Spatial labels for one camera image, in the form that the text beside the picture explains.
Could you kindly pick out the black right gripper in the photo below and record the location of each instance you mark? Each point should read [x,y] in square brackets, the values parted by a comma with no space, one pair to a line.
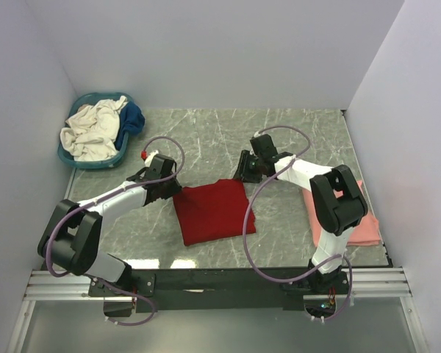
[242,170]

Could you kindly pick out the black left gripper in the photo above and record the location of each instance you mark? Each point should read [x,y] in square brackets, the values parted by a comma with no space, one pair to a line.
[176,188]

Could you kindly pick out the red t shirt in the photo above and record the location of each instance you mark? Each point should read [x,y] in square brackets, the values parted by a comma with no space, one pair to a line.
[211,212]

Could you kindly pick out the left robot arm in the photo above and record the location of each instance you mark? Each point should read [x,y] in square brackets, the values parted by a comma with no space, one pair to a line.
[72,236]

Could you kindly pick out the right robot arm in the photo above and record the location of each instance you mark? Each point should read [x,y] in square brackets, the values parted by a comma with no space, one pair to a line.
[339,206]

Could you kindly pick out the teal laundry basket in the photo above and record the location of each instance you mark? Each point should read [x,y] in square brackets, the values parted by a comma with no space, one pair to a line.
[92,98]

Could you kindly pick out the blue t shirt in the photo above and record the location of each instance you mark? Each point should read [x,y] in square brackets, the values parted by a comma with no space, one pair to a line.
[132,122]

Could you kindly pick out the cream white t shirt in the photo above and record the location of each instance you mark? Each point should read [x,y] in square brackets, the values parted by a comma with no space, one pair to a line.
[90,134]

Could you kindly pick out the black base beam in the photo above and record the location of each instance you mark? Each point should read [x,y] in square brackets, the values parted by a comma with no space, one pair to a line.
[231,288]

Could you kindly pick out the folded pink t shirt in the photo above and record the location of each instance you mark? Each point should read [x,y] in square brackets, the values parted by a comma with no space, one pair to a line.
[365,234]

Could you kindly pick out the aluminium rail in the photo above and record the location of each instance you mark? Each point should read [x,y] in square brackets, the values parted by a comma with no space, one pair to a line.
[367,283]

